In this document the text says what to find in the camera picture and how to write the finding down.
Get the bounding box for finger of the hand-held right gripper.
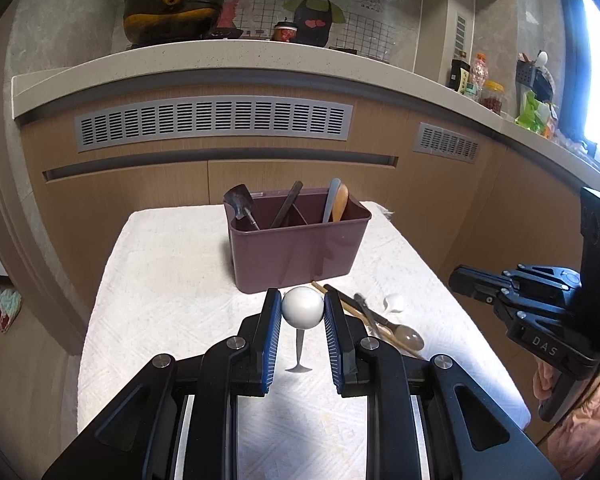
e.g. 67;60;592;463
449;263;582;322

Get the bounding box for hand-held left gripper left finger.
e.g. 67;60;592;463
42;287;283;480

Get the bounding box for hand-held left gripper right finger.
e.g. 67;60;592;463
322;290;563;480

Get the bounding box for white ball handled metal spoon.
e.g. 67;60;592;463
281;287;325;375

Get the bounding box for maroon plastic utensil holder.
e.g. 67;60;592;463
223;187;372;295

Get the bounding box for wooden spoon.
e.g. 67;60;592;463
331;182;350;223

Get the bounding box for dark utensil handle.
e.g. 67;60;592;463
269;180;304;229

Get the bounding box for black spatula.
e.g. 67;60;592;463
223;184;261;231

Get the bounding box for grey spoon handle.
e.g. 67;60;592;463
322;177;342;224

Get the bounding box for person's right forearm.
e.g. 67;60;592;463
532;360;600;476

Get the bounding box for white woven table cloth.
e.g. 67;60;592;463
76;201;532;480

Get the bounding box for small grey vent grille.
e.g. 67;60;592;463
412;122;481;164

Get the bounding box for green packets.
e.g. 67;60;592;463
515;91;561;137

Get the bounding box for yellow lidded jar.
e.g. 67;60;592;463
479;80;506;114

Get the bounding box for black packet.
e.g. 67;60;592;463
449;59;473;94

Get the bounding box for black storage rack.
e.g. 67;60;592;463
516;52;556;104

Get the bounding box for clear bottle with orange cap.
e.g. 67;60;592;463
470;52;490;102

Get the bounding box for wooden kitchen cabinet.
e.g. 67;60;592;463
20;85;600;361

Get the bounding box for large grey vent grille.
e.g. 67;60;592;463
75;100;354;154

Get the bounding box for clothes on floor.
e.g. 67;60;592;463
0;275;24;334

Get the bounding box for stone kitchen countertop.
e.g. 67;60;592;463
11;40;600;196

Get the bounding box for red jar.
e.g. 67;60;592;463
272;21;299;43

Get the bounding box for black wok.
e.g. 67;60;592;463
123;0;229;44

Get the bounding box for black handled clear spoon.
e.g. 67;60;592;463
336;290;425;351

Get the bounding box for cartoon wall poster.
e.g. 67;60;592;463
200;0;426;57

